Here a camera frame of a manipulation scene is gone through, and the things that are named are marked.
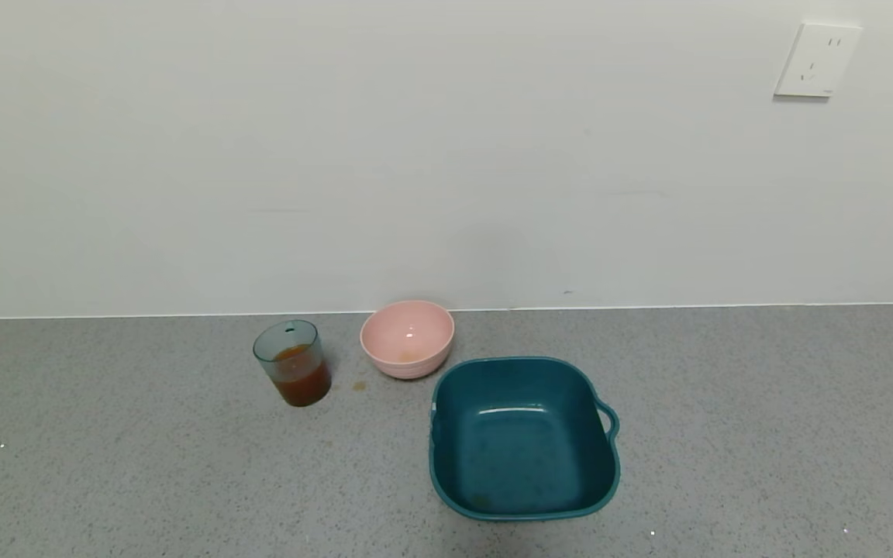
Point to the ribbed translucent blue cup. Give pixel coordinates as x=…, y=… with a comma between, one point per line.
x=284, y=341

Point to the brown liquid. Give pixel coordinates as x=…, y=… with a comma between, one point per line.
x=303, y=384

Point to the pink bowl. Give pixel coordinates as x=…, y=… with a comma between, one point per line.
x=408, y=341

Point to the teal square basin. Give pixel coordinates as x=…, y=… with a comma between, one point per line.
x=520, y=457

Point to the white wall socket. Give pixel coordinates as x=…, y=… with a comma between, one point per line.
x=817, y=60

